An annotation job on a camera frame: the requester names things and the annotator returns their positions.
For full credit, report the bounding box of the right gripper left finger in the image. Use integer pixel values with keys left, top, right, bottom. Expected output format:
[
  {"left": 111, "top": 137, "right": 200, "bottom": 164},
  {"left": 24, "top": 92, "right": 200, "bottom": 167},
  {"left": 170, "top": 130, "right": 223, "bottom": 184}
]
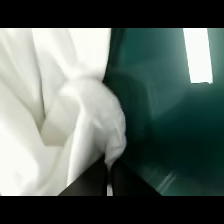
[{"left": 58, "top": 155, "right": 108, "bottom": 197}]

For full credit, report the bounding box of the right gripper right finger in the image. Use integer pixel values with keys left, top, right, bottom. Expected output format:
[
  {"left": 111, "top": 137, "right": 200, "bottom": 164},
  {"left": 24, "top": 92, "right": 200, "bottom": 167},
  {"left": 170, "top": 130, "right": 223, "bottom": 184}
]
[{"left": 111, "top": 160, "right": 162, "bottom": 197}]

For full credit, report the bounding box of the white shirt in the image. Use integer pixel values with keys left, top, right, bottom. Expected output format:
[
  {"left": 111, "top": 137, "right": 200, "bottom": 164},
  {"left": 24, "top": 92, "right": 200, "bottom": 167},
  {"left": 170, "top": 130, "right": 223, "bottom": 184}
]
[{"left": 0, "top": 28, "right": 128, "bottom": 197}]

